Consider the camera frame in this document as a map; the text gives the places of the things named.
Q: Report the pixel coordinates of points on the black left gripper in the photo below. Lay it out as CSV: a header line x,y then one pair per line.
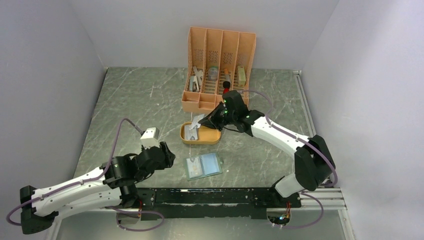
x,y
169,159

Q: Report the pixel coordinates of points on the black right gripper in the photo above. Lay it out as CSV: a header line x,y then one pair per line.
x,y
211,120

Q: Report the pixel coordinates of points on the silver credit card stack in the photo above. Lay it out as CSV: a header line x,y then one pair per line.
x,y
190,133

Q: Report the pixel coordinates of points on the silver VIP credit card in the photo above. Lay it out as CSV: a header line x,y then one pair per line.
x,y
194,167

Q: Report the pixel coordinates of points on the mint green card holder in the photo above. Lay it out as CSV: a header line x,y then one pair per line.
x,y
211,165

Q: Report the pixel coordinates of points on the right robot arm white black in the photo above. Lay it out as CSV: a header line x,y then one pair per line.
x,y
313,163

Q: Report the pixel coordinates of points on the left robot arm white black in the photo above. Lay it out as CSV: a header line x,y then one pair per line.
x,y
111,184

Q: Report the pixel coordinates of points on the yellow oval tray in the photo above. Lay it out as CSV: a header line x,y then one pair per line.
x,y
206,136

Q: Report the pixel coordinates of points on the grey stapler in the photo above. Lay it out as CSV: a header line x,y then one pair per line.
x,y
195,80

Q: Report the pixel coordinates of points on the red black marker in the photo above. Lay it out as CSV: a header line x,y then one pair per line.
x,y
227,83

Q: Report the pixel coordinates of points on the clear tape roll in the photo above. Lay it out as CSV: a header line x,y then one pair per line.
x,y
212,73

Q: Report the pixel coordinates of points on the pale green eraser box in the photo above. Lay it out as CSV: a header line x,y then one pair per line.
x,y
241,76

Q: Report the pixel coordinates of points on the orange desk file organizer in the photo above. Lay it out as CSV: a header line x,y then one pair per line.
x,y
225,49

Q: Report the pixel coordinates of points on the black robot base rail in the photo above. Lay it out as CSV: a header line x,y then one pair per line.
x,y
178,203

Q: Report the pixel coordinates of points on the aluminium table edge rail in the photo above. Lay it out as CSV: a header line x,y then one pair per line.
x,y
331,198

